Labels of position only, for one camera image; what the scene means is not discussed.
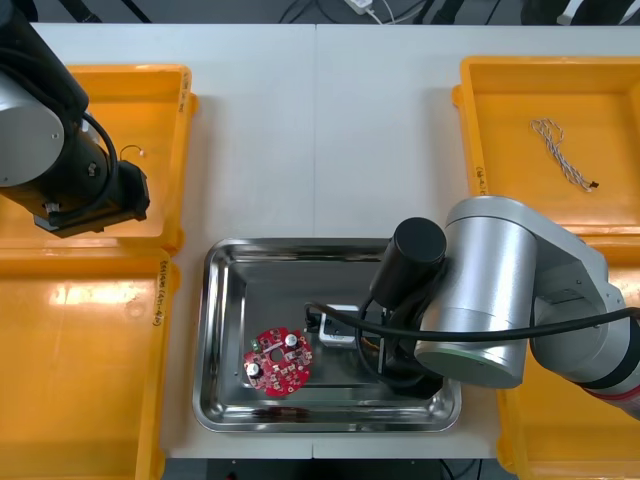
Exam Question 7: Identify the round red circuit board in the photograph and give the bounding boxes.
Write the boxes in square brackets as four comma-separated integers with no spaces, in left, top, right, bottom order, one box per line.
[243,327,315,398]

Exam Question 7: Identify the yellow-orange plastic bin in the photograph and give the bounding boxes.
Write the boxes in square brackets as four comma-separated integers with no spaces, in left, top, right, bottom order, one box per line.
[492,233,640,480]
[451,54,640,246]
[0,247,181,480]
[0,63,200,254]

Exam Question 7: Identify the black chair base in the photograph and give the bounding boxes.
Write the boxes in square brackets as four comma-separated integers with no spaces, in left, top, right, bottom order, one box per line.
[29,0,151,24]

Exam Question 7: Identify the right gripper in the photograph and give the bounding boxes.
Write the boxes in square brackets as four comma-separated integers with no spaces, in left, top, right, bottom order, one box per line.
[378,307,445,400]

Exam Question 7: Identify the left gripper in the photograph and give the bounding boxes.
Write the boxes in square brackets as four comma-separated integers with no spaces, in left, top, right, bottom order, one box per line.
[117,160,151,222]

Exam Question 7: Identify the blue-white twisted wire harness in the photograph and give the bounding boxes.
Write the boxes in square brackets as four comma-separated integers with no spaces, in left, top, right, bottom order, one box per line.
[529,117,600,193]

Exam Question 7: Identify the white cable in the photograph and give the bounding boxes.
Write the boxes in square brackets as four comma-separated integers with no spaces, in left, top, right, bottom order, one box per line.
[367,5,419,25]

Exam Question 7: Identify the steel tray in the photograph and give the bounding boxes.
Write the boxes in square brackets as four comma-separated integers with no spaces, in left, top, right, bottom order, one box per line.
[191,237,462,434]

